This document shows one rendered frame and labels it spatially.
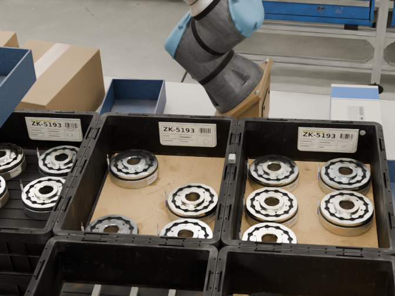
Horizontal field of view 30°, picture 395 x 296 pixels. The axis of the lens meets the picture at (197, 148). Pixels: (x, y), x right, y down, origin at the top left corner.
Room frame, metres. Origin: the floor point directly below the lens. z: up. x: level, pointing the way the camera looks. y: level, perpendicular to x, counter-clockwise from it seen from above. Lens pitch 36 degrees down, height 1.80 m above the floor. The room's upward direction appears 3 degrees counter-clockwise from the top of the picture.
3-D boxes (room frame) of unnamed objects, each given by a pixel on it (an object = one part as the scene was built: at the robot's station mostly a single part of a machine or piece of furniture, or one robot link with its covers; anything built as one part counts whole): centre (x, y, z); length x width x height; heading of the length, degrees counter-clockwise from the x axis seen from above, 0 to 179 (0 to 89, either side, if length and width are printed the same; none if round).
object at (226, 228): (1.10, -0.21, 0.92); 0.40 x 0.30 x 0.02; 171
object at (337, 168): (1.19, -0.30, 0.86); 0.05 x 0.05 x 0.01
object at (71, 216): (1.15, 0.09, 0.87); 0.40 x 0.30 x 0.11; 171
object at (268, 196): (1.11, -0.14, 0.86); 0.05 x 0.05 x 0.01
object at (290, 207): (1.11, -0.14, 0.86); 0.10 x 0.10 x 0.01
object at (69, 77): (1.70, 0.41, 0.78); 0.30 x 0.22 x 0.16; 159
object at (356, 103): (1.56, -0.40, 0.74); 0.20 x 0.12 x 0.09; 170
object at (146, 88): (1.68, 0.17, 0.74); 0.20 x 0.15 x 0.07; 172
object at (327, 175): (1.19, -0.30, 0.86); 0.10 x 0.10 x 0.01
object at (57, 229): (1.15, 0.09, 0.92); 0.40 x 0.30 x 0.02; 171
